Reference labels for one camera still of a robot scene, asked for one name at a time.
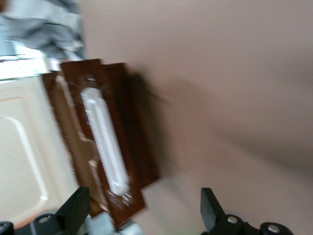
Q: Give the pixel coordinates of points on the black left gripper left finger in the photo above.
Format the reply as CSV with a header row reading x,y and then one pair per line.
x,y
73,210

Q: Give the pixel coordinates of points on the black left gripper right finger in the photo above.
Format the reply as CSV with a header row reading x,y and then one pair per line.
x,y
212,213

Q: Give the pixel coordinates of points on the brown wooden drawer with tape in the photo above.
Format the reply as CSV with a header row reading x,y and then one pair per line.
x,y
73,76

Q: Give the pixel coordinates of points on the clear adhesive tape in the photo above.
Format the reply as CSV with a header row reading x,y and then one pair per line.
x,y
126,198
91,78

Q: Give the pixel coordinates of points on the brown wooden cabinet frame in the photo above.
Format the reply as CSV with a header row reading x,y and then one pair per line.
x,y
74,137

